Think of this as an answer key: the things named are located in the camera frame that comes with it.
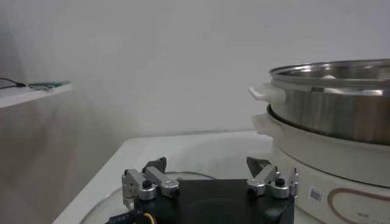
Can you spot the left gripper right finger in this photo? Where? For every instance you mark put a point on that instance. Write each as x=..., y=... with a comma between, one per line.
x=268, y=179

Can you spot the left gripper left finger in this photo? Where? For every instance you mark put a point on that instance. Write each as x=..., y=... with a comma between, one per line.
x=152, y=179

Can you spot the stainless steel steamer basket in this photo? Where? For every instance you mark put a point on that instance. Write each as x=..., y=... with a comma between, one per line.
x=335, y=112

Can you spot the white electric cooking pot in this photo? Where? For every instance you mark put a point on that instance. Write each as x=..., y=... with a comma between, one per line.
x=335, y=161

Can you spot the white side table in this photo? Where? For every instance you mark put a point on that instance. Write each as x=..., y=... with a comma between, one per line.
x=30, y=94

